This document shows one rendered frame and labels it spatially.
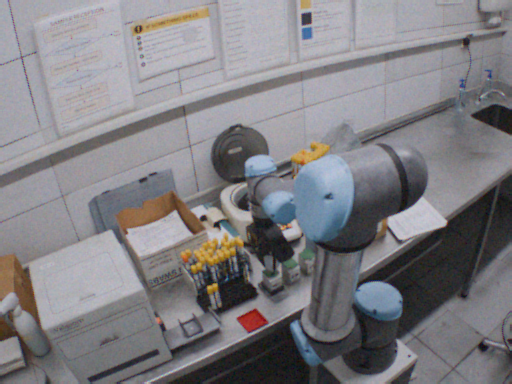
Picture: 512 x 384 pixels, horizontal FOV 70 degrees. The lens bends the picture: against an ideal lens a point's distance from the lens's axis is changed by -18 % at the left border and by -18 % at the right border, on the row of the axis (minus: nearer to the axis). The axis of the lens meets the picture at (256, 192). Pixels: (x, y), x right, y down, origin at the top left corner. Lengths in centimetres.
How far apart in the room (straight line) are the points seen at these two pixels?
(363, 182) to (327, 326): 36
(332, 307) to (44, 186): 107
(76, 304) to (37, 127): 65
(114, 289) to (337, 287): 52
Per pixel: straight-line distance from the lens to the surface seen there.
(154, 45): 147
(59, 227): 161
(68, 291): 108
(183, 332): 123
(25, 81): 141
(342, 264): 72
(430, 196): 179
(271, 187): 101
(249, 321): 128
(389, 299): 99
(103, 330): 106
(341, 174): 61
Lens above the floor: 185
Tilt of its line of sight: 33 degrees down
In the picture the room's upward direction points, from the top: 6 degrees counter-clockwise
